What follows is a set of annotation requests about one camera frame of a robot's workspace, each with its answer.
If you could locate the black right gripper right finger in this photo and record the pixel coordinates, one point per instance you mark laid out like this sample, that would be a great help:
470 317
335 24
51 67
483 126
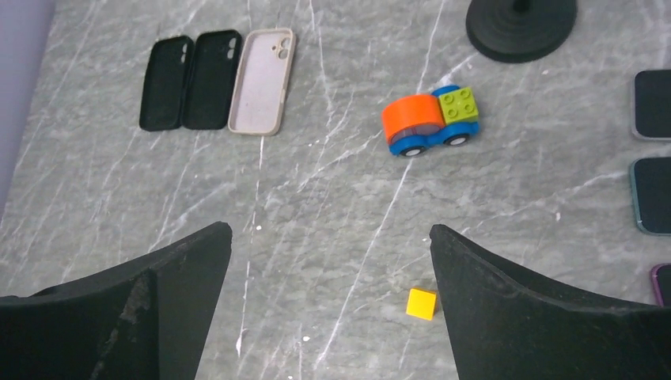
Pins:
506 321

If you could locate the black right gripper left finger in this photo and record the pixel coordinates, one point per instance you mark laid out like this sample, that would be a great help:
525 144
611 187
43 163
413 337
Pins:
147 318

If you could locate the black phone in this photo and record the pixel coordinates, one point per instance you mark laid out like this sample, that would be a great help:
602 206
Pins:
650 190
660 279

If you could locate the beige phone case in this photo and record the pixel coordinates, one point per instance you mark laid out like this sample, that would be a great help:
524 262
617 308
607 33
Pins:
262 79

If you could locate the black smartphone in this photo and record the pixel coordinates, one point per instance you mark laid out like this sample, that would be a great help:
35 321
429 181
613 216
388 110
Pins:
650 103

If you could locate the yellow cube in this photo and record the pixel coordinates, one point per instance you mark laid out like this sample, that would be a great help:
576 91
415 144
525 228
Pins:
422 303

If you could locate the orange blue toy car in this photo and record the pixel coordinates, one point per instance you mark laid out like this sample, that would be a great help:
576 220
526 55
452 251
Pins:
448 116

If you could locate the black microphone stand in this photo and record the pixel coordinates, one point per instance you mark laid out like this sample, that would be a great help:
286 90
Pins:
509 31

